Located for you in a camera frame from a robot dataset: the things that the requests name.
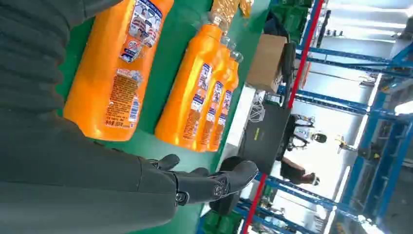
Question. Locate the person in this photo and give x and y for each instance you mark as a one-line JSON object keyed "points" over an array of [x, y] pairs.
{"points": [[303, 132], [293, 171]]}

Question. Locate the green plastic crate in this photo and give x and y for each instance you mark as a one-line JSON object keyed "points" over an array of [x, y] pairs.
{"points": [[222, 224], [292, 17]]}

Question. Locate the blue metal rack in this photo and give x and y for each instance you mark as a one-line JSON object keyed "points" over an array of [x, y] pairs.
{"points": [[342, 54]]}

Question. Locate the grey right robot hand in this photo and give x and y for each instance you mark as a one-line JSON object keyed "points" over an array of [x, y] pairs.
{"points": [[80, 187]]}

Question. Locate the flat-sided black case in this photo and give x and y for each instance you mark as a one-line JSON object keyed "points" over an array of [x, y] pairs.
{"points": [[267, 142]]}

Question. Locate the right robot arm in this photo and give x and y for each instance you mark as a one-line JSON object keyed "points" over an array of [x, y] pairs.
{"points": [[29, 64]]}

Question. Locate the red metal beam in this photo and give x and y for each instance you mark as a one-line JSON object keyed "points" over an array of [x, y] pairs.
{"points": [[305, 48]]}

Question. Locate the cardboard box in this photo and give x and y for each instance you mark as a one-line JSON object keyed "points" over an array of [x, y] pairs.
{"points": [[266, 61]]}

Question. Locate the green table mat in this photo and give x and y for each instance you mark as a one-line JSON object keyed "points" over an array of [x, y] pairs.
{"points": [[167, 64]]}

